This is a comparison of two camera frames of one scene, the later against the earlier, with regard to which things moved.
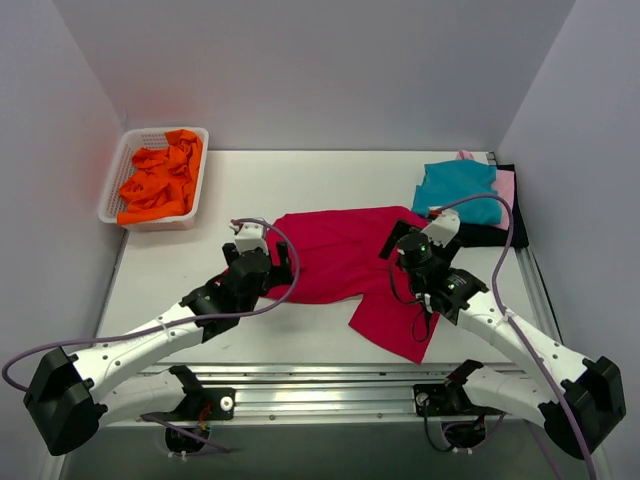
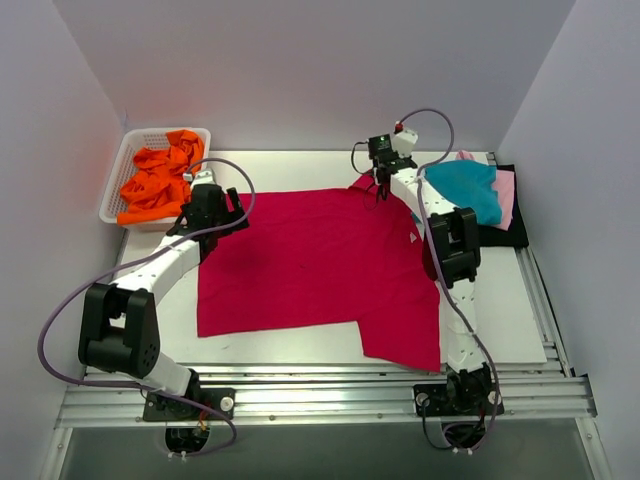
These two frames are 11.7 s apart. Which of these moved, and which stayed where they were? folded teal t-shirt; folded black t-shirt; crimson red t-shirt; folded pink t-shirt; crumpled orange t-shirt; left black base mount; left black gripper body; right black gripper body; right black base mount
Moved: left black gripper body; right black gripper body; crimson red t-shirt
Stayed: left black base mount; folded teal t-shirt; folded pink t-shirt; right black base mount; folded black t-shirt; crumpled orange t-shirt
